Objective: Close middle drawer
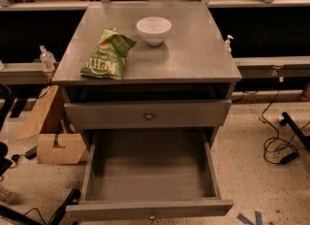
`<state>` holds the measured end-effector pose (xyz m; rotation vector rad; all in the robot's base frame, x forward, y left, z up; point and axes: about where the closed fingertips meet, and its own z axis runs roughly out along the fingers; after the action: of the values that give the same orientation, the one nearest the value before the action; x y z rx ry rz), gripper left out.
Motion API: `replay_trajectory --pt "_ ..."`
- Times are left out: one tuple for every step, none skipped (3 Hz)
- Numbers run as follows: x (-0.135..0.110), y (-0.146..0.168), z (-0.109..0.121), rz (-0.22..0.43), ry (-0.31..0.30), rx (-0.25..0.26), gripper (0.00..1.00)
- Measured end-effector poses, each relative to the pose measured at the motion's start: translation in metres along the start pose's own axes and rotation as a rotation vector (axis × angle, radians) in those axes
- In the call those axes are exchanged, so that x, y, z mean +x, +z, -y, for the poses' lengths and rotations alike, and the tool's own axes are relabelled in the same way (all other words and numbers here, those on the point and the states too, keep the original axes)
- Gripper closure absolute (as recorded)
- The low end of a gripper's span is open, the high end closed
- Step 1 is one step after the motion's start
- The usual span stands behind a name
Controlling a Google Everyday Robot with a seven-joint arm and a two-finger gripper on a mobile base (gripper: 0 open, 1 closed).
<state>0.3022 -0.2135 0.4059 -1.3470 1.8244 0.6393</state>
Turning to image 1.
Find clear sanitizer bottle left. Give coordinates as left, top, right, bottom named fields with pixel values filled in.
left=40, top=46, right=56, bottom=71

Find cardboard box pieces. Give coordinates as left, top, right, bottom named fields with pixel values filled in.
left=16, top=85, right=86, bottom=165

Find grey drawer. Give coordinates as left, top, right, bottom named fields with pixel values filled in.
left=67, top=129, right=233, bottom=221
left=64, top=100, right=232, bottom=131

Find white ceramic bowl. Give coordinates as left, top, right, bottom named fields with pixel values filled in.
left=137, top=16, right=171, bottom=46

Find black power strip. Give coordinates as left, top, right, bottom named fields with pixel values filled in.
left=48, top=188, right=80, bottom=225

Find black cable on floor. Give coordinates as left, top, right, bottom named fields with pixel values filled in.
left=261, top=70, right=310, bottom=166

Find black stand leg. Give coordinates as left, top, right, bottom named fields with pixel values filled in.
left=280, top=112, right=310, bottom=152

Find white pump bottle right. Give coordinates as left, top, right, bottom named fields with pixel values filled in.
left=225, top=35, right=233, bottom=53

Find grey wooden drawer cabinet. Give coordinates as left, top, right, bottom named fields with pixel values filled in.
left=53, top=2, right=241, bottom=142

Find green chip bag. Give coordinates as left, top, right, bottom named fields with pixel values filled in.
left=79, top=28, right=137, bottom=80

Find grey top drawer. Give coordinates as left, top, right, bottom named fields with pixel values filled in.
left=64, top=100, right=232, bottom=131

